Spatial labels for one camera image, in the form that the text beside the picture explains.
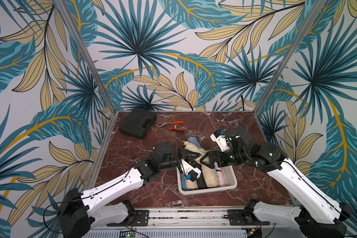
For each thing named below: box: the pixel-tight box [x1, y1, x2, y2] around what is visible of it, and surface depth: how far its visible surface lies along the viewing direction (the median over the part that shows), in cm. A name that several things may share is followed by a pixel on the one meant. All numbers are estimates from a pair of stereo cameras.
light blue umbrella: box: [187, 136, 202, 149], surface depth 101 cm
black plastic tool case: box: [119, 107, 157, 140], surface depth 109 cm
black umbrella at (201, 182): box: [196, 171, 208, 189], surface depth 78 cm
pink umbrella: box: [214, 162, 227, 187], surface depth 83 cm
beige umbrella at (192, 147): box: [182, 140, 207, 162], surface depth 71 cm
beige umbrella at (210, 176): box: [200, 164, 219, 187], surface depth 77 cm
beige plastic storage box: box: [176, 165, 238, 195], surface depth 72 cm
